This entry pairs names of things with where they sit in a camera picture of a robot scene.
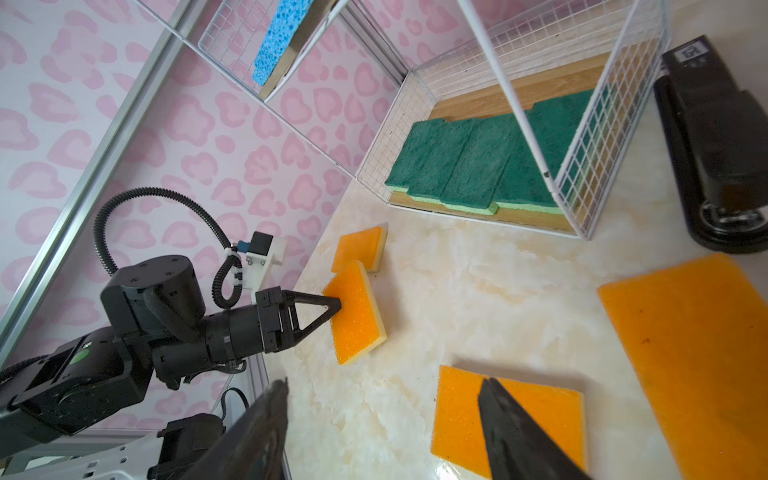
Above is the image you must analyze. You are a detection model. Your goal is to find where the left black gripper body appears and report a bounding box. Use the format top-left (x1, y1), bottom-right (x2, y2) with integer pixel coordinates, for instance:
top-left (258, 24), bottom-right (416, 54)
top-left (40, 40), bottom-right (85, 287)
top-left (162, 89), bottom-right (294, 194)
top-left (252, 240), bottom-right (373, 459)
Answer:
top-left (197, 287), bottom-right (297, 366)

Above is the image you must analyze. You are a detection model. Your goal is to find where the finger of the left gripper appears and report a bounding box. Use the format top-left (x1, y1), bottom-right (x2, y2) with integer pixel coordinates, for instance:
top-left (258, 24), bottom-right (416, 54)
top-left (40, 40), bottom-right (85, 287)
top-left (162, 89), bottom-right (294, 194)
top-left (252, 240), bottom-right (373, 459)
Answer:
top-left (283, 291), bottom-right (342, 342)

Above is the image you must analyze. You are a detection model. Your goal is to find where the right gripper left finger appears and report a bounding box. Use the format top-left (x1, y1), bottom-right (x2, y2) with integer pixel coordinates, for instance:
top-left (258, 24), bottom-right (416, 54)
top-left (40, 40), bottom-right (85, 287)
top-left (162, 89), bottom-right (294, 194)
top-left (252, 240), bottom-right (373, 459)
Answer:
top-left (173, 380), bottom-right (289, 479)

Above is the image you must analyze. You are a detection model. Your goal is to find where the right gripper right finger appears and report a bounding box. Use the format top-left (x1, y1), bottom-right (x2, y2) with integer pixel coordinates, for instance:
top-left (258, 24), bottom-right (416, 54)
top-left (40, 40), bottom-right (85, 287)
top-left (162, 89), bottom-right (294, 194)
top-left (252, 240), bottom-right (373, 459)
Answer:
top-left (478, 378), bottom-right (590, 480)

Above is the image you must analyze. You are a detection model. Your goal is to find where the orange sponge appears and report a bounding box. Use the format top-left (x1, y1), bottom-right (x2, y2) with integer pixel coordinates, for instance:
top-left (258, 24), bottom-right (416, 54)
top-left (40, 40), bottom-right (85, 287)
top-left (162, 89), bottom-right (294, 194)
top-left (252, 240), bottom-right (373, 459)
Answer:
top-left (431, 365), bottom-right (589, 479)
top-left (323, 260), bottom-right (388, 365)
top-left (597, 253), bottom-right (767, 479)
top-left (331, 224), bottom-right (388, 273)

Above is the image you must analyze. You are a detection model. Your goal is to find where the green sponge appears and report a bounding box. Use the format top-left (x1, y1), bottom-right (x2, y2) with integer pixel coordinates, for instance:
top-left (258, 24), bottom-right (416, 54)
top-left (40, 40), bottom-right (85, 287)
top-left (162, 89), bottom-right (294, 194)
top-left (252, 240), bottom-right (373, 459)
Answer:
top-left (439, 114), bottom-right (521, 216)
top-left (385, 119), bottom-right (446, 192)
top-left (407, 118), bottom-right (482, 203)
top-left (489, 90), bottom-right (593, 214)

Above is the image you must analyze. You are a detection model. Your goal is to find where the blue sponge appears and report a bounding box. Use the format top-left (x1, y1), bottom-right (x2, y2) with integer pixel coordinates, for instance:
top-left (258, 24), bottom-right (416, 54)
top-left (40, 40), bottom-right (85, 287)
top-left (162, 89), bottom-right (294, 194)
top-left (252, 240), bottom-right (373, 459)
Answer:
top-left (252, 0), bottom-right (312, 87)

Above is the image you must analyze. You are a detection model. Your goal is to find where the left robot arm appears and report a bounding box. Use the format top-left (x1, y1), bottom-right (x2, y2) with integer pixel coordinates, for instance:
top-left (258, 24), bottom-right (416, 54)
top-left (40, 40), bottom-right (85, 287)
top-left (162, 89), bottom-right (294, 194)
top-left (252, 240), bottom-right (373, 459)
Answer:
top-left (1, 187), bottom-right (342, 479)

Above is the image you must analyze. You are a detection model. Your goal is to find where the orange sponge back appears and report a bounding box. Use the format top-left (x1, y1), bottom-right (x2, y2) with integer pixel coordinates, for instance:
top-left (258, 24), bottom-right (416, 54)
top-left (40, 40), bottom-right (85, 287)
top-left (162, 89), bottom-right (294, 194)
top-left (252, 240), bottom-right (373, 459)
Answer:
top-left (597, 253), bottom-right (767, 479)

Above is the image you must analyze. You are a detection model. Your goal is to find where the black stapler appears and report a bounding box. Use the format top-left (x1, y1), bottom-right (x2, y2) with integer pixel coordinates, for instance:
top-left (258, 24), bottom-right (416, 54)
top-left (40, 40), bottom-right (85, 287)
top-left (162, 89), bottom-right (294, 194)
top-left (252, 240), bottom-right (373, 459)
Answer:
top-left (653, 36), bottom-right (767, 254)

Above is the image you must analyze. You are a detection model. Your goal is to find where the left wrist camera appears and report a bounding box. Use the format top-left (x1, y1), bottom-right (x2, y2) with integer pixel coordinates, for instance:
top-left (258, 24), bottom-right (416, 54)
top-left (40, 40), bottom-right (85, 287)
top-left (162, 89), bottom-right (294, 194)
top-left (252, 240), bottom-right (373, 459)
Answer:
top-left (228, 231), bottom-right (288, 305)

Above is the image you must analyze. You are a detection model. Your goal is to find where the white wire wooden shelf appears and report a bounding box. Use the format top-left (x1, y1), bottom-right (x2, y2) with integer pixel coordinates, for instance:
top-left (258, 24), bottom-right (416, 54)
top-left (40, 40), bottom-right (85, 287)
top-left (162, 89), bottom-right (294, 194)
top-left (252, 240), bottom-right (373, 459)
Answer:
top-left (133, 0), bottom-right (672, 240)

